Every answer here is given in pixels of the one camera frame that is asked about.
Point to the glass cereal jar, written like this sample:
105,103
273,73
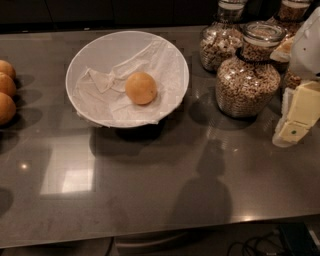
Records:
248,81
290,17
223,37

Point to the white bowl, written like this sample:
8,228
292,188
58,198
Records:
104,53

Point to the white paper napkin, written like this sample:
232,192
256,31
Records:
101,96

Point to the front glass cereal jar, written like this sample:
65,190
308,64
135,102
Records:
248,81

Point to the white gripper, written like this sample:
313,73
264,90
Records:
306,55

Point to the black box under table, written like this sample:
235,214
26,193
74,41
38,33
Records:
297,240

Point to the back right glass cereal jar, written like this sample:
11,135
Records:
290,17

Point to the back left glass cereal jar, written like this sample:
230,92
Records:
223,37

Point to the orange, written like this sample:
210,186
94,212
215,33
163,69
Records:
141,88
7,108
8,69
7,85

